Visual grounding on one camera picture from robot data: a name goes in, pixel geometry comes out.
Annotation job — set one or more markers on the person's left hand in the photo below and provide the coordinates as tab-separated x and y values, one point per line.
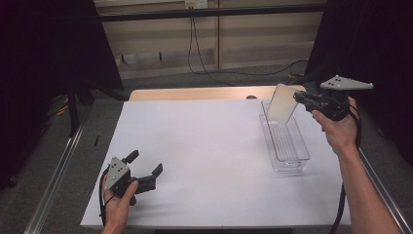
117	211

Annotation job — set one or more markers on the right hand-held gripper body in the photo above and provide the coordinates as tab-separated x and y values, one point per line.
331	104

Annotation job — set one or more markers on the black stand leg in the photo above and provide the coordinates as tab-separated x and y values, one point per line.
72	110

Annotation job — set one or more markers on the black horizontal bar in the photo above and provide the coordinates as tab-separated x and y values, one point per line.
195	13

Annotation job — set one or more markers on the wooden table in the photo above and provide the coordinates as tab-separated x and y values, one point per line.
195	93

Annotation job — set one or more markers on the clear plastic container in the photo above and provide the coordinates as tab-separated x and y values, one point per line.
287	146

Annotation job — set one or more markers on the white table cover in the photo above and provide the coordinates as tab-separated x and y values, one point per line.
201	146

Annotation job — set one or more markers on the metal floor rail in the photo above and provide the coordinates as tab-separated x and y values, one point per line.
55	182
386	198

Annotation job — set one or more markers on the white wall outlet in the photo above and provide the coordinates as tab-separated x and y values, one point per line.
195	3

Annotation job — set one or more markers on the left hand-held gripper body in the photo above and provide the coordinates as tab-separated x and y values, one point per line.
116	174

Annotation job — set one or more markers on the black curtain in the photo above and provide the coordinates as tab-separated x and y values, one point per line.
39	65
386	48

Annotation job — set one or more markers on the person's right hand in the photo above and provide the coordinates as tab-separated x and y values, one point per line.
341	133

